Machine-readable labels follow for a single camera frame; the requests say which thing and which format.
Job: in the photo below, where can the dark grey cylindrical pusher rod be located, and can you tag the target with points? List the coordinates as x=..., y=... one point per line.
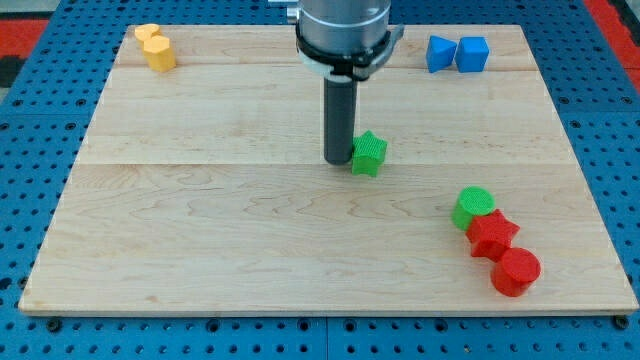
x=340, y=100

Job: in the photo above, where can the green star block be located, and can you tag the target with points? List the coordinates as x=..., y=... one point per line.
x=369, y=153

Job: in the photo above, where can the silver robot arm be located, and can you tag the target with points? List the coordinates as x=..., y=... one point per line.
x=345, y=42

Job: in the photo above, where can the red star block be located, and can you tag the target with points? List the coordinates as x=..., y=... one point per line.
x=491, y=235

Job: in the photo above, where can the blue triangular prism block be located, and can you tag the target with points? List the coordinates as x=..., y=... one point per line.
x=440, y=53

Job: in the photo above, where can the blue cube block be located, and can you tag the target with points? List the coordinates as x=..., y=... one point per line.
x=472, y=54

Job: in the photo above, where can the light wooden board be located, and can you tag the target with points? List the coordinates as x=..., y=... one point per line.
x=203, y=191

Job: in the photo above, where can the green cylinder block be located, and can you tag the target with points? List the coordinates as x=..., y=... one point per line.
x=472, y=201

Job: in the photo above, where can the yellow hexagon block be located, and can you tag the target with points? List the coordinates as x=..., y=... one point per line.
x=159, y=53

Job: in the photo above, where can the yellow heart block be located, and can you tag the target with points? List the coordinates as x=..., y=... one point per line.
x=146, y=31

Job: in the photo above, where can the red cylinder block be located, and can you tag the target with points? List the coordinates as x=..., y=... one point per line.
x=515, y=272

